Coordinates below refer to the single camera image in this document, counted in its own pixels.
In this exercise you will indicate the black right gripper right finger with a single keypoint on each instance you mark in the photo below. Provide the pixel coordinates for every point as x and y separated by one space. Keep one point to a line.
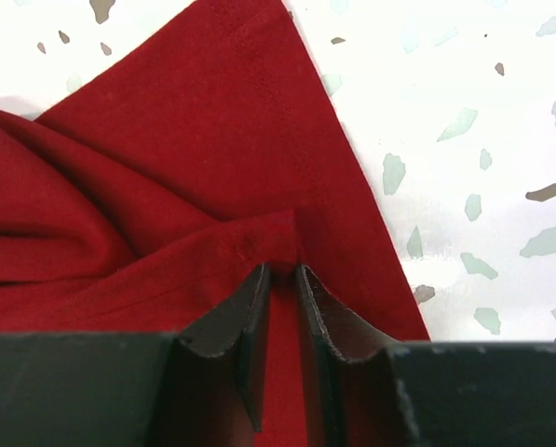
353 396

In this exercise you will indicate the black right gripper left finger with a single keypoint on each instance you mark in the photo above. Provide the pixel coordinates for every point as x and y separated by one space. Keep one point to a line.
212 389

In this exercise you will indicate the dark red t shirt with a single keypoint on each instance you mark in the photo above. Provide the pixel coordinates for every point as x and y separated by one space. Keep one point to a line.
143 199

